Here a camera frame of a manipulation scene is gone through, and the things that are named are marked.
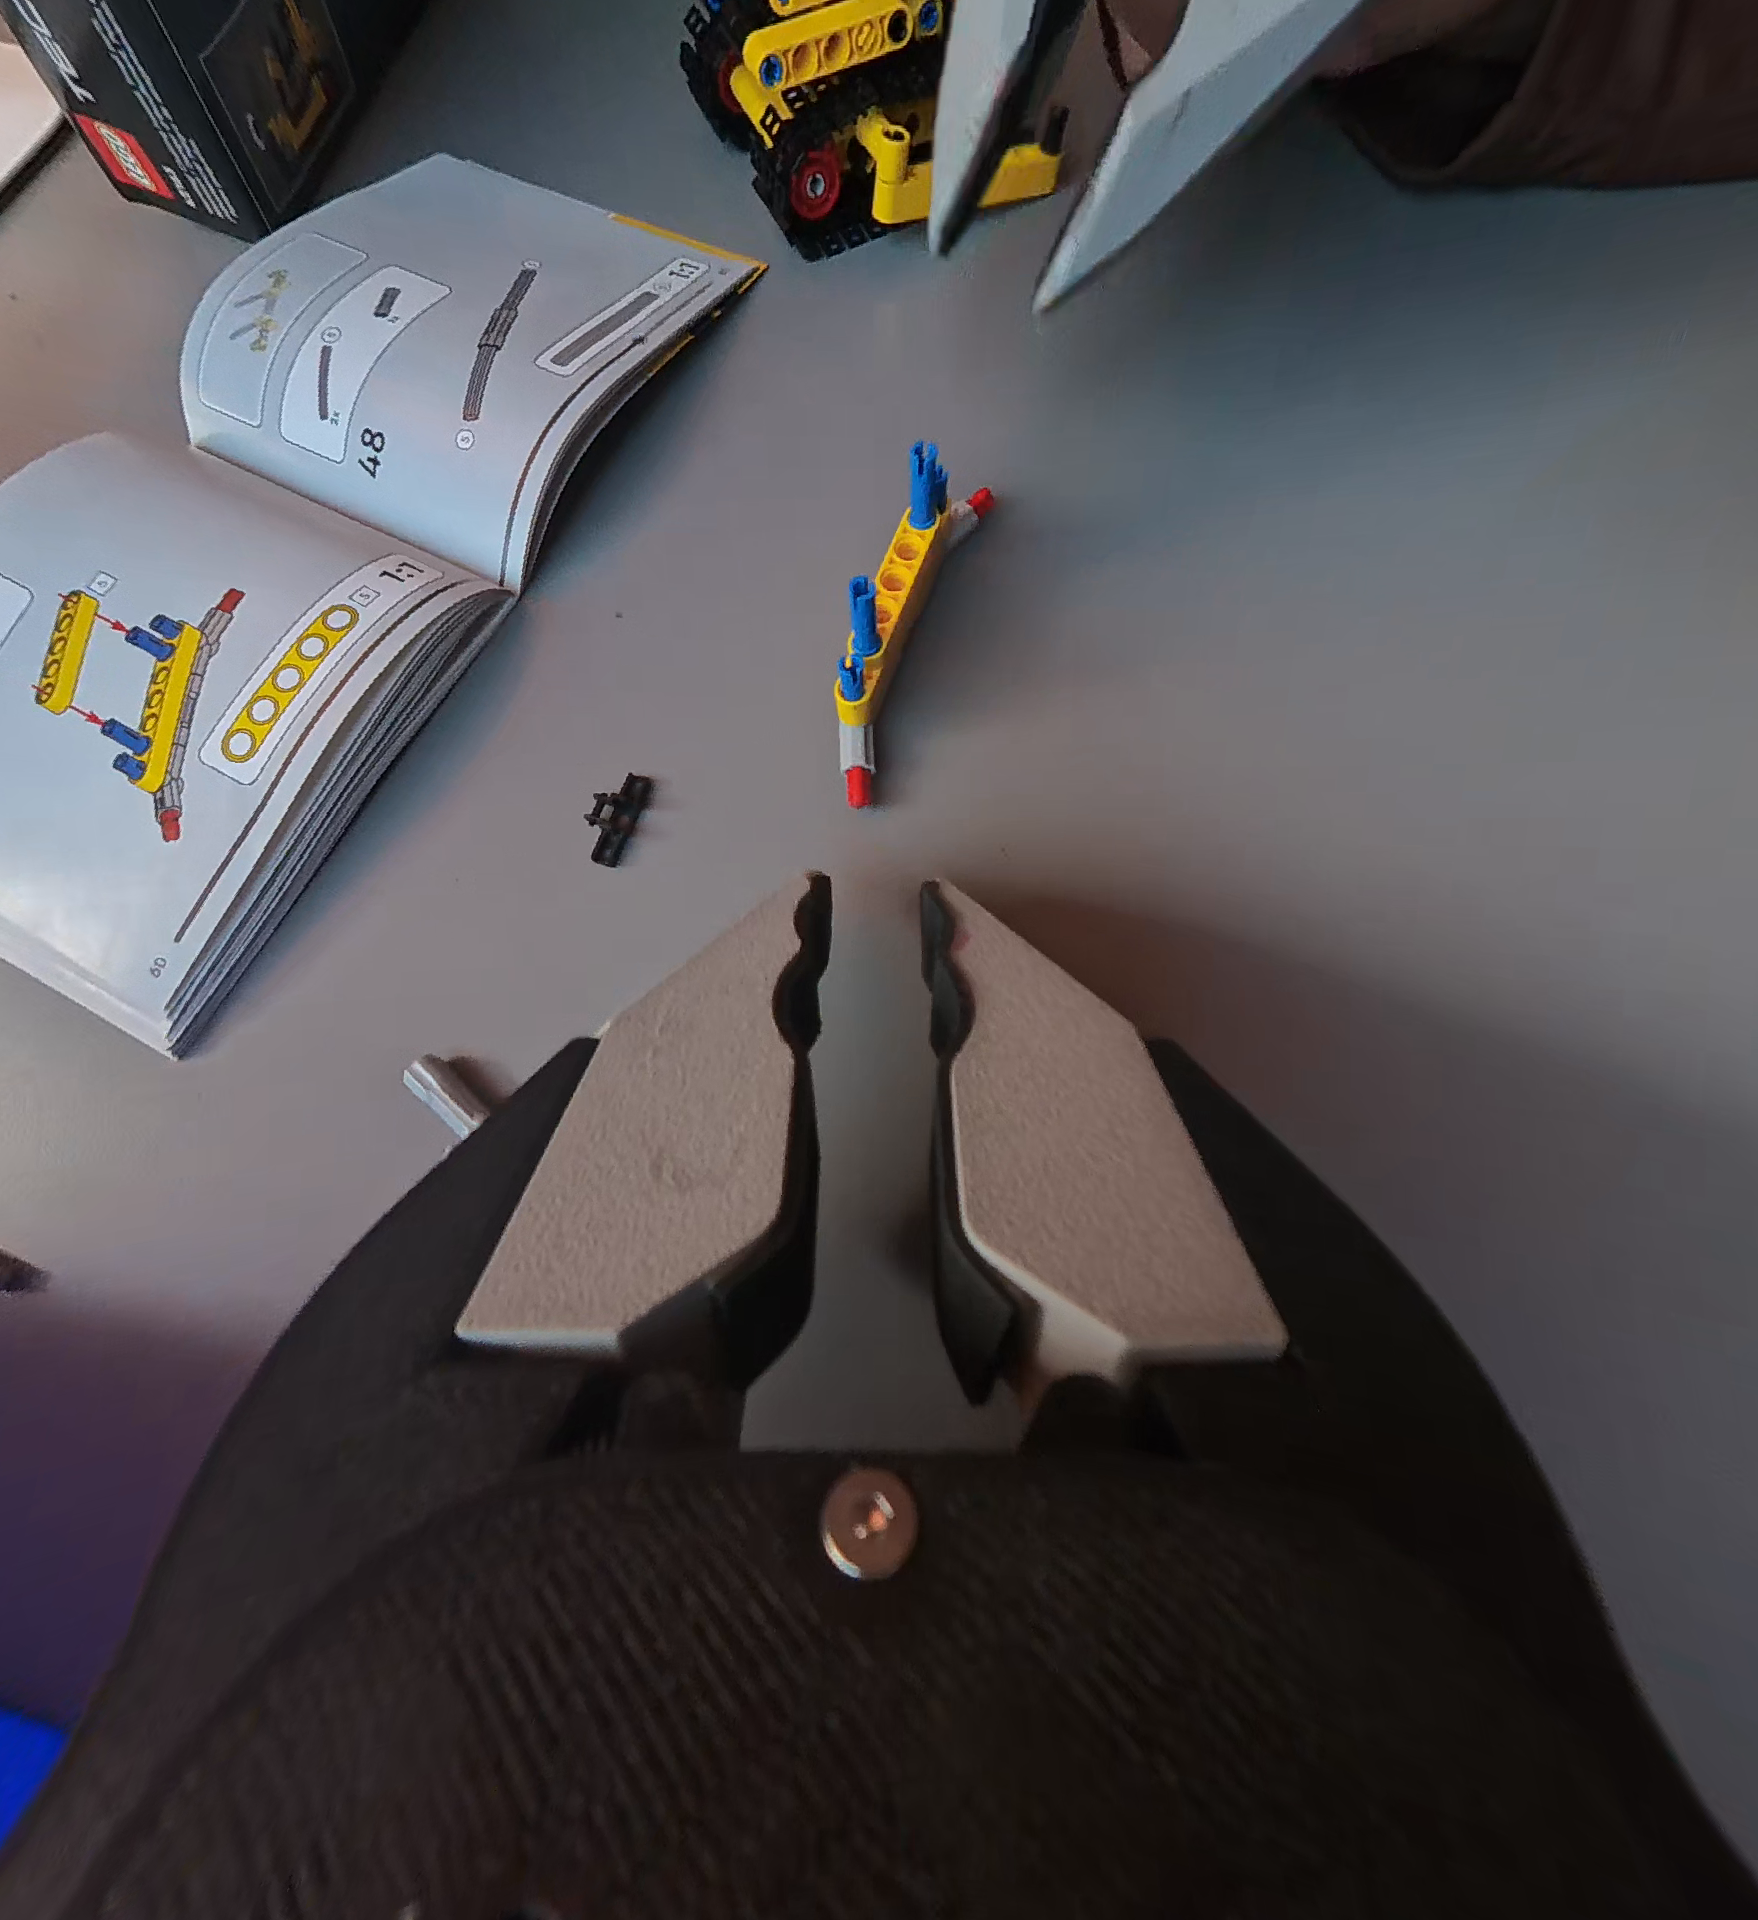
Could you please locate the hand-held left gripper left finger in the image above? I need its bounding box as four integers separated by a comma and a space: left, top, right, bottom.
454, 869, 833, 1351

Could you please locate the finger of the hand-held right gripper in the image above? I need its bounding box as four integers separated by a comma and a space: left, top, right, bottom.
1032, 0, 1396, 314
927, 0, 1087, 255

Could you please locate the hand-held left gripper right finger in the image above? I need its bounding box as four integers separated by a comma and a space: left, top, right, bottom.
917, 879, 1290, 1409

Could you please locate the yellow black lego vehicle model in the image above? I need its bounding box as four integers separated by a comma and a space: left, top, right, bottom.
678, 0, 1069, 265

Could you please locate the yellow lego beam assembly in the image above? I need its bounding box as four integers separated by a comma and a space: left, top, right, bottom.
830, 440, 1001, 812

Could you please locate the person's right forearm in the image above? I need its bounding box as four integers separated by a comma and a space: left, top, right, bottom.
1315, 0, 1758, 194

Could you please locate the grey lego axle connector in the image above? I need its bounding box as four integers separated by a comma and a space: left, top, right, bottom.
400, 1056, 500, 1146

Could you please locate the small black lego piece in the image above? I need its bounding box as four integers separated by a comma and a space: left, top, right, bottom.
583, 772, 656, 870

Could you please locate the lego instruction booklet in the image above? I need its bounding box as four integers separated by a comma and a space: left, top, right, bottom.
0, 153, 769, 1062

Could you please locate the black lego set box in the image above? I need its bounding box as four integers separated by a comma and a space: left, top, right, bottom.
0, 0, 403, 243

